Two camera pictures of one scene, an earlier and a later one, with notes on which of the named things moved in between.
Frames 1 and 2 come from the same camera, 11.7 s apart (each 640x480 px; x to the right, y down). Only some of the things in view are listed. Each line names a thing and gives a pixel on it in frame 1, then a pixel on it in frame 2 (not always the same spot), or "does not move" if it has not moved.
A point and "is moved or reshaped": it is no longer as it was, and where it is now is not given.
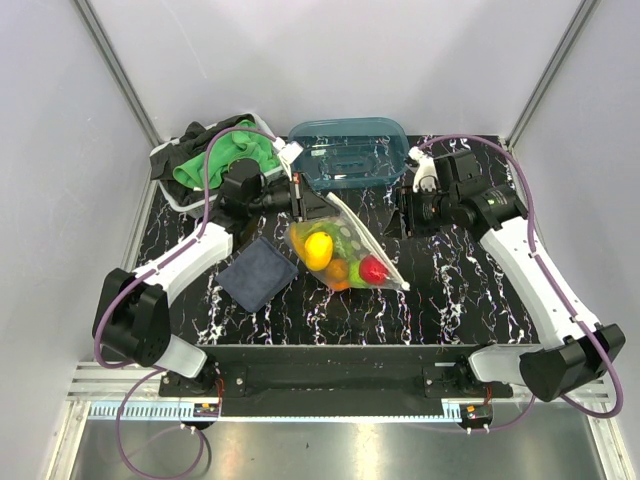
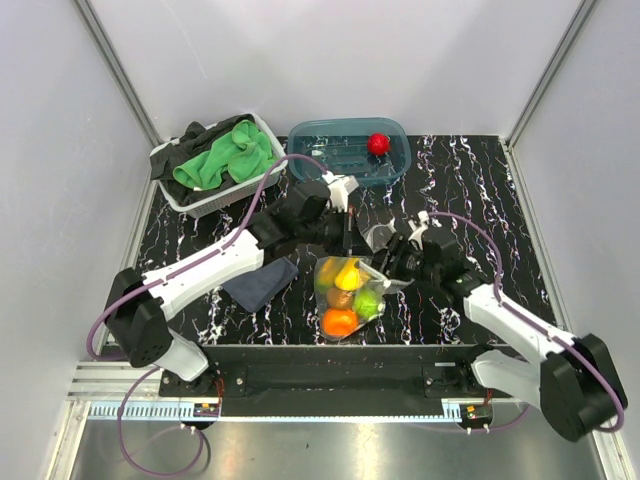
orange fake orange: [338, 274] → [339, 321]
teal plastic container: [351, 152] does not move
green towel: [234, 146] does not move
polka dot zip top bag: [341, 251] is moved or reshaped
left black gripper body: [298, 197] → [337, 237]
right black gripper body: [424, 210] → [408, 262]
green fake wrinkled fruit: [354, 278] → [366, 304]
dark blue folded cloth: [257, 276] does not move
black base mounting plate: [331, 380] does not move
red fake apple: [373, 271] → [379, 144]
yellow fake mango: [318, 250] → [344, 272]
